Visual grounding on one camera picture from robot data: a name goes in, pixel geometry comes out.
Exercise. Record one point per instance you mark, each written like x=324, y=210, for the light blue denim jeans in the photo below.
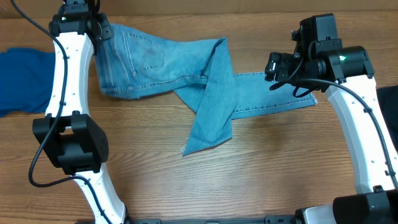
x=132, y=65

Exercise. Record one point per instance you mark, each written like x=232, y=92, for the dark navy garment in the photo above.
x=388, y=102

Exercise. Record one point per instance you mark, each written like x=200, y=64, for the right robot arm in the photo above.
x=320, y=62

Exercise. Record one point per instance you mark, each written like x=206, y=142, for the dark blue t-shirt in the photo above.
x=26, y=80

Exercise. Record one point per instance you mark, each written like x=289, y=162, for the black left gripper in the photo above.
x=104, y=31

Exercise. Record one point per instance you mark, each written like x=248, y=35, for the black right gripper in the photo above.
x=274, y=66

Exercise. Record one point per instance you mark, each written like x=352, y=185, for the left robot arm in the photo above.
x=67, y=134

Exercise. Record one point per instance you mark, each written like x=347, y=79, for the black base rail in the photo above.
x=268, y=219

